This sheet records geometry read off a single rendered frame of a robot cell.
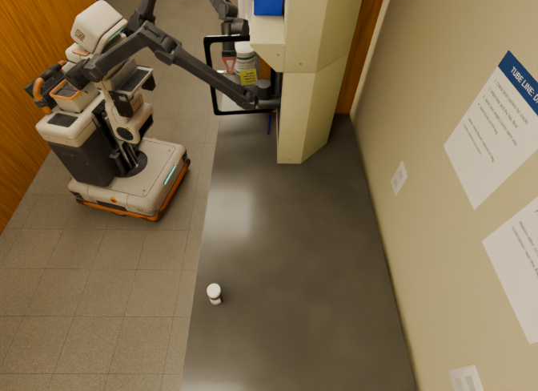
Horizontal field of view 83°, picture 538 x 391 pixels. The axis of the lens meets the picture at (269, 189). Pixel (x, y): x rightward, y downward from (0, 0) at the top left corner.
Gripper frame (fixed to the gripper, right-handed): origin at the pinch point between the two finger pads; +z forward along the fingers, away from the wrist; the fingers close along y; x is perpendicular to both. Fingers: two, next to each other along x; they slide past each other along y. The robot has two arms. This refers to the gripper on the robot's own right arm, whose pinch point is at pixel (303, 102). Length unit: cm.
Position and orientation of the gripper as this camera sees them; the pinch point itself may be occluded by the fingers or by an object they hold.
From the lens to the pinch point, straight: 139.2
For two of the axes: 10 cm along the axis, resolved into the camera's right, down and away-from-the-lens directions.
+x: 0.0, 6.0, 8.0
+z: 10.0, 0.0, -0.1
